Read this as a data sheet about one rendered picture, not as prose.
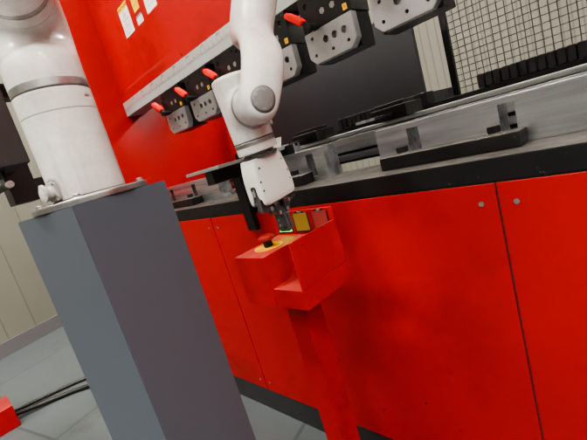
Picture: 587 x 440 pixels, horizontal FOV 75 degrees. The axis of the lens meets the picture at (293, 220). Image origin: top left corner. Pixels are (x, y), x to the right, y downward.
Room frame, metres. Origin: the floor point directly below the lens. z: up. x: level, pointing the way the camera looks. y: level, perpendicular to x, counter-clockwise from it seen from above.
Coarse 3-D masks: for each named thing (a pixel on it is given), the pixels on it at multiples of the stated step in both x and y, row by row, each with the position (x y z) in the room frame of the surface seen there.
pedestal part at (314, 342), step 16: (320, 304) 0.86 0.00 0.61; (304, 320) 0.83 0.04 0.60; (320, 320) 0.85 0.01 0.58; (304, 336) 0.84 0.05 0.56; (320, 336) 0.84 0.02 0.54; (304, 352) 0.85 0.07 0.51; (320, 352) 0.83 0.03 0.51; (320, 368) 0.83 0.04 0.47; (336, 368) 0.86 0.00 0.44; (320, 384) 0.84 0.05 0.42; (336, 384) 0.85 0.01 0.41; (320, 400) 0.85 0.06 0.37; (336, 400) 0.84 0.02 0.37; (336, 416) 0.83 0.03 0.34; (352, 416) 0.86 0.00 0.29; (336, 432) 0.83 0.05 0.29; (352, 432) 0.85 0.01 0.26
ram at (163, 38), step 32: (96, 0) 1.82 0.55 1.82; (128, 0) 1.63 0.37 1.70; (160, 0) 1.48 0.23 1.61; (192, 0) 1.35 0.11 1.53; (224, 0) 1.24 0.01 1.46; (288, 0) 1.07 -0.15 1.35; (160, 32) 1.53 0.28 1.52; (192, 32) 1.39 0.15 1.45; (128, 64) 1.76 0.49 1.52; (160, 64) 1.58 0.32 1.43; (192, 64) 1.43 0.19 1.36; (128, 96) 1.83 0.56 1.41
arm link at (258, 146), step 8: (264, 136) 0.76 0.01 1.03; (272, 136) 0.78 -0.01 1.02; (240, 144) 0.80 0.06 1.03; (248, 144) 0.76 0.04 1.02; (256, 144) 0.76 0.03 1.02; (264, 144) 0.76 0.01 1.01; (272, 144) 0.77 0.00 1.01; (240, 152) 0.77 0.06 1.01; (248, 152) 0.76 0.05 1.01; (256, 152) 0.76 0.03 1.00; (264, 152) 0.77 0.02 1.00
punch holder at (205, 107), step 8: (192, 72) 1.44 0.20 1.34; (200, 72) 1.41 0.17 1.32; (216, 72) 1.41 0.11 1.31; (184, 80) 1.49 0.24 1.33; (192, 80) 1.45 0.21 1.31; (200, 80) 1.42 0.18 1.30; (208, 80) 1.39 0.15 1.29; (192, 88) 1.46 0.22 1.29; (200, 88) 1.43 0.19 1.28; (200, 96) 1.44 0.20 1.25; (208, 96) 1.40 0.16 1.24; (192, 104) 1.48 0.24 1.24; (200, 104) 1.45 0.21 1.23; (208, 104) 1.41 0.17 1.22; (216, 104) 1.38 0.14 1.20; (200, 112) 1.46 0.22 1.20; (208, 112) 1.42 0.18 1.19; (216, 112) 1.39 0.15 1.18; (200, 120) 1.47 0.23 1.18
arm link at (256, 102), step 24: (240, 0) 0.78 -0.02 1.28; (264, 0) 0.78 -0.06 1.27; (240, 24) 0.76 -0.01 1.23; (264, 24) 0.78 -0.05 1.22; (240, 48) 0.72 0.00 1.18; (264, 48) 0.71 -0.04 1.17; (240, 72) 0.70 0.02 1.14; (264, 72) 0.69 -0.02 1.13; (240, 96) 0.69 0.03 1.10; (264, 96) 0.69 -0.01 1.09; (240, 120) 0.73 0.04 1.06; (264, 120) 0.70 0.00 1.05
